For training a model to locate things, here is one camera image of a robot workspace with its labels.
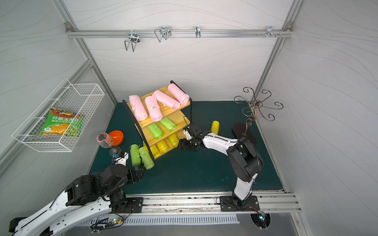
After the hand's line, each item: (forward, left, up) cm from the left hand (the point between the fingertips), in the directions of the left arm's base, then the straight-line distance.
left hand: (140, 172), depth 70 cm
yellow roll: (+16, -2, -10) cm, 19 cm away
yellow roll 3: (+36, -40, -12) cm, 55 cm away
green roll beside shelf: (+11, +2, -11) cm, 16 cm away
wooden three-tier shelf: (+18, -11, +20) cm, 29 cm away
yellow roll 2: (+19, -6, -10) cm, 22 cm away
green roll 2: (+21, -5, +5) cm, 22 cm away
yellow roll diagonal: (+25, -13, -10) cm, 30 cm away
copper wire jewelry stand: (+59, -73, -18) cm, 95 cm away
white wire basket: (+34, +37, +17) cm, 53 cm away
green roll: (+12, +9, -11) cm, 18 cm away
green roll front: (+24, -12, +5) cm, 28 cm away
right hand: (+19, -19, -10) cm, 29 cm away
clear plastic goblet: (+18, +25, -1) cm, 30 cm away
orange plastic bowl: (+26, +25, -11) cm, 38 cm away
